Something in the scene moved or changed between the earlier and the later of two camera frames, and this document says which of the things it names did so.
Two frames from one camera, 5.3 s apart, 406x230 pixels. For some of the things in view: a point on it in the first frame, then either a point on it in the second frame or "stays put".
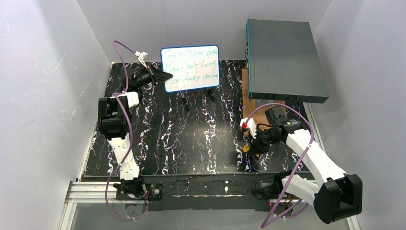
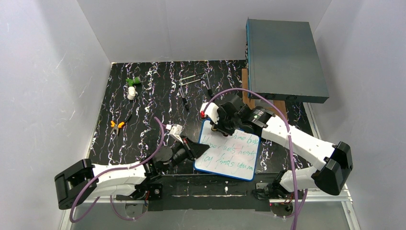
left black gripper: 152,75 to 189,150
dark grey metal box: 283,62 stays put
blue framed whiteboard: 192,67 to 235,155
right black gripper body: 257,143 to 221,117
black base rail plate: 206,192 stays put
